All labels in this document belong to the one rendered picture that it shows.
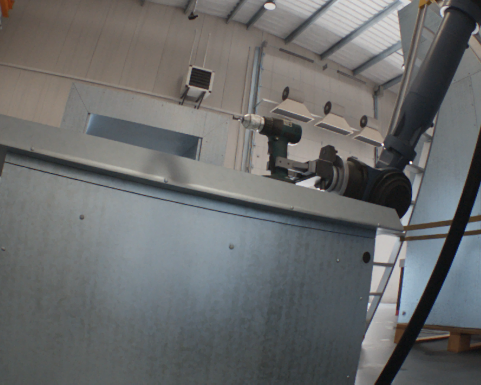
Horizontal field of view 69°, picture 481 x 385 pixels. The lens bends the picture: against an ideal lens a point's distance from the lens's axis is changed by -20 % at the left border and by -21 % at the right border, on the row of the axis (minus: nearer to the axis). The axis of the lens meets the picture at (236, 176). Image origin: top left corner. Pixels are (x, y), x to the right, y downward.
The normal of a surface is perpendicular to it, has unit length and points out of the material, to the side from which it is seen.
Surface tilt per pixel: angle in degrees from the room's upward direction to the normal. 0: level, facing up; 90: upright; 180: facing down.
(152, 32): 90
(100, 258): 90
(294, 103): 81
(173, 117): 90
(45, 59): 90
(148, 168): 67
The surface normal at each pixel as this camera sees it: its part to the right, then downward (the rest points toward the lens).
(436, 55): -0.55, -0.22
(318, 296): 0.44, -0.17
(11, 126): 0.44, -0.53
